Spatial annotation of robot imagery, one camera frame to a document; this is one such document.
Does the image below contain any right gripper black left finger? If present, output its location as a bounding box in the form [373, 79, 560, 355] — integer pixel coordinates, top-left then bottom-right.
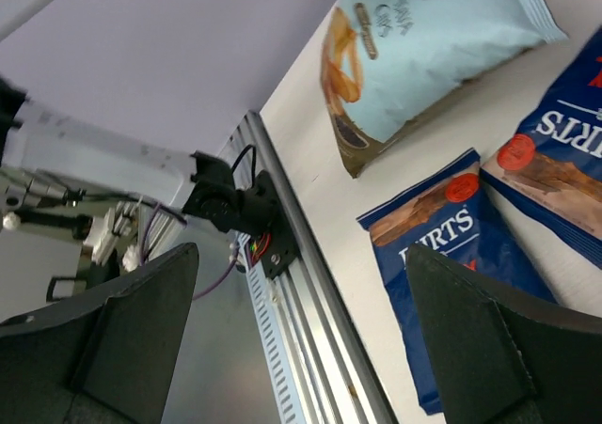
[1, 243, 199, 423]

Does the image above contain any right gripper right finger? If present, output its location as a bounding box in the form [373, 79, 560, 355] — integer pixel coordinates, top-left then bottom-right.
[406, 244, 601, 423]

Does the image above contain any light blue cassava chips bag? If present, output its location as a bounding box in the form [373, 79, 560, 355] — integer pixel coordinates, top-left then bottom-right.
[320, 0, 564, 176]

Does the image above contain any blue Burts bag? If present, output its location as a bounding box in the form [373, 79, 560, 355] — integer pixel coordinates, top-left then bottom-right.
[482, 31, 601, 266]
[356, 148, 559, 416]

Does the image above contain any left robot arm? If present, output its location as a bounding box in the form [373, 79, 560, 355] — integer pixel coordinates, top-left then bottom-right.
[1, 0, 336, 233]

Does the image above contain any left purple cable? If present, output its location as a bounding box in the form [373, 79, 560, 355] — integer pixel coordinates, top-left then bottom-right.
[140, 202, 241, 302]

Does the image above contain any white slotted cable duct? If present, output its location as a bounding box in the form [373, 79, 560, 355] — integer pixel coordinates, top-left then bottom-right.
[244, 254, 307, 424]

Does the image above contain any aluminium mounting rail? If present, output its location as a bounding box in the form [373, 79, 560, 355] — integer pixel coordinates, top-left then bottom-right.
[221, 111, 397, 423]

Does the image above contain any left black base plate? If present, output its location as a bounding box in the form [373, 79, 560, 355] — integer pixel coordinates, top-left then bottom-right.
[249, 170, 300, 280]

